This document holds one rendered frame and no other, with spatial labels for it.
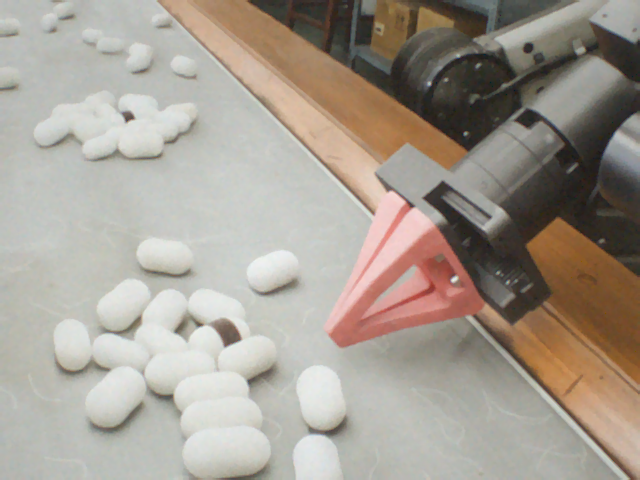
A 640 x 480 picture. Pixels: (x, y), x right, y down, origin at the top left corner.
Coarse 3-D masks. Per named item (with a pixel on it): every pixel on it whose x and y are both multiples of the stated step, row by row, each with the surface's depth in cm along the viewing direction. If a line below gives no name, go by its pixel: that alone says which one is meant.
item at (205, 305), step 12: (192, 300) 45; (204, 300) 45; (216, 300) 45; (228, 300) 45; (192, 312) 45; (204, 312) 45; (216, 312) 44; (228, 312) 44; (240, 312) 45; (204, 324) 45
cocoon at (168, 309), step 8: (160, 296) 45; (168, 296) 44; (176, 296) 45; (184, 296) 45; (152, 304) 44; (160, 304) 44; (168, 304) 44; (176, 304) 44; (184, 304) 45; (144, 312) 44; (152, 312) 43; (160, 312) 43; (168, 312) 43; (176, 312) 44; (184, 312) 45; (144, 320) 43; (152, 320) 43; (160, 320) 43; (168, 320) 43; (176, 320) 44; (168, 328) 43; (176, 328) 44
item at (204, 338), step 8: (232, 320) 43; (240, 320) 43; (200, 328) 42; (208, 328) 42; (240, 328) 43; (248, 328) 43; (192, 336) 42; (200, 336) 42; (208, 336) 41; (216, 336) 42; (248, 336) 43; (192, 344) 42; (200, 344) 41; (208, 344) 41; (216, 344) 41; (208, 352) 41; (216, 352) 41; (216, 360) 42
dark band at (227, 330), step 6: (222, 318) 43; (210, 324) 42; (216, 324) 42; (222, 324) 42; (228, 324) 42; (234, 324) 43; (216, 330) 42; (222, 330) 42; (228, 330) 42; (234, 330) 42; (222, 336) 42; (228, 336) 42; (234, 336) 42; (240, 336) 42; (222, 342) 42; (228, 342) 42; (234, 342) 42
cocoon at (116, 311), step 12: (120, 288) 44; (132, 288) 45; (144, 288) 45; (108, 300) 43; (120, 300) 43; (132, 300) 44; (144, 300) 45; (108, 312) 43; (120, 312) 43; (132, 312) 44; (108, 324) 43; (120, 324) 43
